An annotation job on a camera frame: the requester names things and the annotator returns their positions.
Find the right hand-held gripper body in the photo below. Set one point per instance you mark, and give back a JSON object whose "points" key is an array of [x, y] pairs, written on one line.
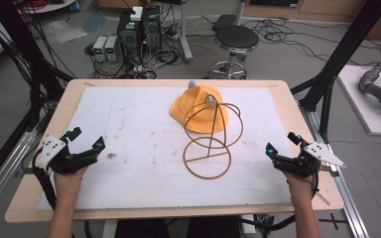
{"points": [[299, 163]]}

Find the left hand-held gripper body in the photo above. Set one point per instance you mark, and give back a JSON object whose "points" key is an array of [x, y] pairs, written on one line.
{"points": [[57, 158]]}

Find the yellow hat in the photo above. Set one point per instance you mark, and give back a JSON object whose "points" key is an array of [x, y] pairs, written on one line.
{"points": [[191, 107]]}

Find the person's right hand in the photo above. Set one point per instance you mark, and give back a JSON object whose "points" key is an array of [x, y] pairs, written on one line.
{"points": [[299, 186]]}

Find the person's left hand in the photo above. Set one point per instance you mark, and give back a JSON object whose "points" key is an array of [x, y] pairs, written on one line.
{"points": [[67, 181]]}

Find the wooden table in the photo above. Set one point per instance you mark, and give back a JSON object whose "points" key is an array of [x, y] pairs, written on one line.
{"points": [[282, 105]]}

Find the white table mat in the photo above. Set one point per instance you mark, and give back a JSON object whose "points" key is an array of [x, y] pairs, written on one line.
{"points": [[129, 165]]}

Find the white floor board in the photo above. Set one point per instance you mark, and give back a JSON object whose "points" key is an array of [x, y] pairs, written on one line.
{"points": [[370, 112]]}

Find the white table leg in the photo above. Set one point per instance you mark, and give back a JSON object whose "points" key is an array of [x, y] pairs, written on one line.
{"points": [[109, 228]]}

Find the grey power supply unit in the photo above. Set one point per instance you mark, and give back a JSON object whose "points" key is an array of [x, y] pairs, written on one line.
{"points": [[111, 49], [100, 48]]}

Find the clear plastic sheet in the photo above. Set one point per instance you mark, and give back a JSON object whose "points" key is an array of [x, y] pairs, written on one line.
{"points": [[64, 31]]}

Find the small grey-blue ball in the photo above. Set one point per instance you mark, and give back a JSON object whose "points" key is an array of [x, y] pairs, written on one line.
{"points": [[192, 84]]}

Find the black computer tower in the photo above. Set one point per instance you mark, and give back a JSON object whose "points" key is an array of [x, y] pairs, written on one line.
{"points": [[129, 36], [151, 28]]}

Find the black round stool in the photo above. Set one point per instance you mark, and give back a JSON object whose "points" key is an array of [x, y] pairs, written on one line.
{"points": [[236, 38]]}

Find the white box on tower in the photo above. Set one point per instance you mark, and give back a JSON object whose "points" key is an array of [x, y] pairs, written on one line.
{"points": [[136, 13]]}

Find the black flat box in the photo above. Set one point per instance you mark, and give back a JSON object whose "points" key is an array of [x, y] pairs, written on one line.
{"points": [[225, 21]]}

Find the grey desk leg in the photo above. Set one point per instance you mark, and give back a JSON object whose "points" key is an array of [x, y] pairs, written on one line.
{"points": [[184, 33]]}

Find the aluminium rail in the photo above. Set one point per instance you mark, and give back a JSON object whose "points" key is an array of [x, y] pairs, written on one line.
{"points": [[344, 198], [3, 178]]}

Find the black frame post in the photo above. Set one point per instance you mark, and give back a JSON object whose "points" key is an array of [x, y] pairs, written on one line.
{"points": [[23, 43], [347, 43]]}

